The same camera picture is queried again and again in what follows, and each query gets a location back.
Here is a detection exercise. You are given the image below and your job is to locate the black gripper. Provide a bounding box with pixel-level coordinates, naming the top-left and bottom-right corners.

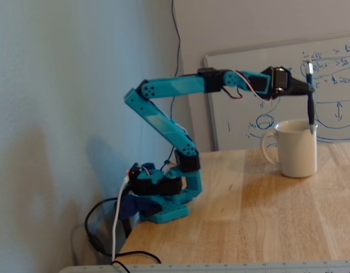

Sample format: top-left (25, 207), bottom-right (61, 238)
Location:
top-left (268, 65), bottom-right (315, 101)

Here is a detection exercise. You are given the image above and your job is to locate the dark pen with silver clip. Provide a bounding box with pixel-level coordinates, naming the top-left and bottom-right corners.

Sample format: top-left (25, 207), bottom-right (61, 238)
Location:
top-left (305, 59), bottom-right (318, 135)

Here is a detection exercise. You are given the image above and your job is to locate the cream ceramic mug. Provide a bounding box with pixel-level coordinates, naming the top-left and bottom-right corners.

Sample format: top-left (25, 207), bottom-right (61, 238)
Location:
top-left (261, 119), bottom-right (319, 179)

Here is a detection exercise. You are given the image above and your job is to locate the whiteboard with blue writing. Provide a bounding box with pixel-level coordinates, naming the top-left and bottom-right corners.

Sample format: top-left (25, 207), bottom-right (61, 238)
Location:
top-left (203, 30), bottom-right (350, 151)

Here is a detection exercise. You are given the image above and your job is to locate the translucent gridded cutting mat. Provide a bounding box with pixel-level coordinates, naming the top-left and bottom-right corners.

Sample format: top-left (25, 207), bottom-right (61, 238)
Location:
top-left (58, 260), bottom-right (350, 273)

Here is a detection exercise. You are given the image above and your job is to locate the blue and black bar clamp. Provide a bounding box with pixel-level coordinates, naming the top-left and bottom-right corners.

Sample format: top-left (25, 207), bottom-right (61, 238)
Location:
top-left (116, 195), bottom-right (164, 239)

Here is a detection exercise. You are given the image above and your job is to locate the thin black hanging cable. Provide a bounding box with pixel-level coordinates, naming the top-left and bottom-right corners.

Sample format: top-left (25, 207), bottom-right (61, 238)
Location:
top-left (162, 0), bottom-right (182, 164)

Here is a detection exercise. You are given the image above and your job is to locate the white cable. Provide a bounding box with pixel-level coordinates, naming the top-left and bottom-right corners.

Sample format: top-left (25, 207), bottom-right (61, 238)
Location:
top-left (111, 176), bottom-right (130, 262)

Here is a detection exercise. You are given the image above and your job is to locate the black cable with ferrite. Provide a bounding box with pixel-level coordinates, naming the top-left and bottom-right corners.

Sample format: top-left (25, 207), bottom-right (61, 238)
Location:
top-left (84, 197), bottom-right (162, 273)

